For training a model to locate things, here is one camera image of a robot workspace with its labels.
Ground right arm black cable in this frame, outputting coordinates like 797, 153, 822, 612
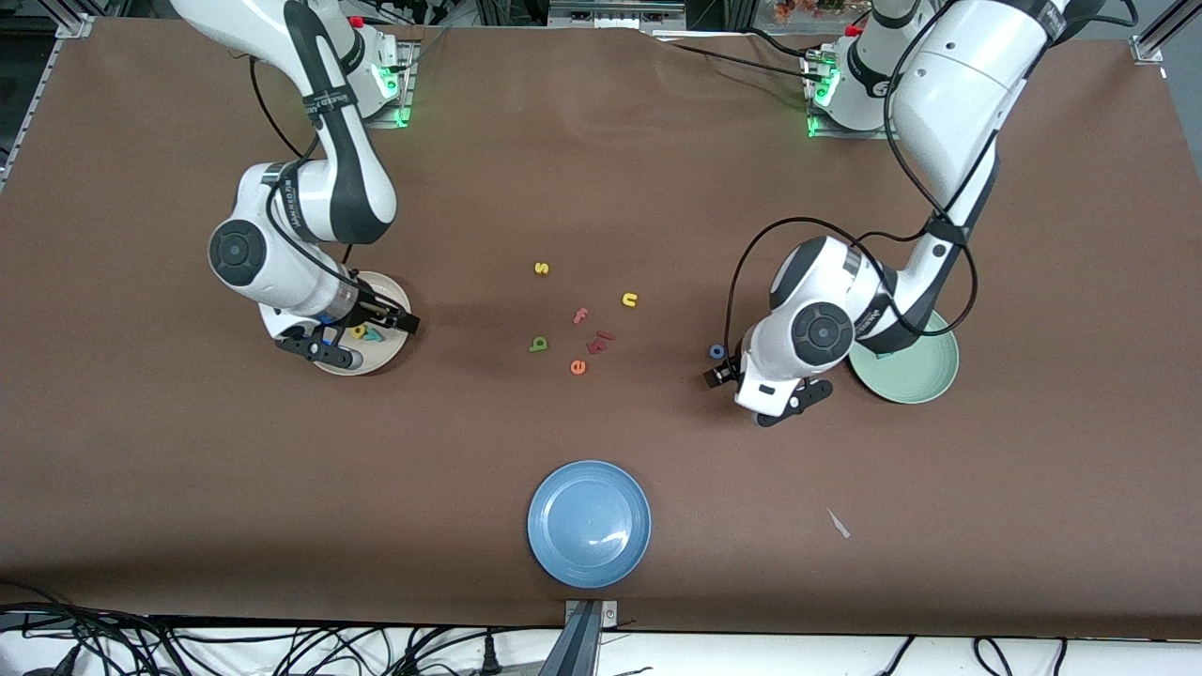
249, 56, 414, 325

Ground pale green round plate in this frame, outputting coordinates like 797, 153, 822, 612
848, 310, 960, 406

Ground black floor cable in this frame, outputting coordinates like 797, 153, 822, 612
869, 637, 917, 676
0, 582, 189, 676
972, 638, 1015, 676

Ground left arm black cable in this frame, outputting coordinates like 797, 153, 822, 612
725, 0, 979, 358

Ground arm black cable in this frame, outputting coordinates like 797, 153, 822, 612
249, 56, 414, 325
725, 0, 979, 358

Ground silver aluminium crossbar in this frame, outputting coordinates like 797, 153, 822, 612
547, 3, 686, 27

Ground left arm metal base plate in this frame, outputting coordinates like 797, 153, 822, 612
806, 47, 907, 142

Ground beige round plate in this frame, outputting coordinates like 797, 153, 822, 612
315, 270, 412, 377

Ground aluminium table edge profile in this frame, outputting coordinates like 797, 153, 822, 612
0, 38, 62, 193

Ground orange dried flowers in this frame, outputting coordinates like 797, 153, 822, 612
772, 0, 846, 24

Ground brown table cover sheet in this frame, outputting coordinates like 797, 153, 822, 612
0, 17, 1202, 641

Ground grey aluminium mast profile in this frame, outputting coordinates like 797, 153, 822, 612
537, 601, 602, 676

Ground blue round plate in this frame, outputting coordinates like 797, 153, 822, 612
527, 459, 653, 590

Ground diagonal aluminium profile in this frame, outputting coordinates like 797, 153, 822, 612
1141, 0, 1202, 53

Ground black cable on sheet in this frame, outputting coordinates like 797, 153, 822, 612
657, 26, 820, 84

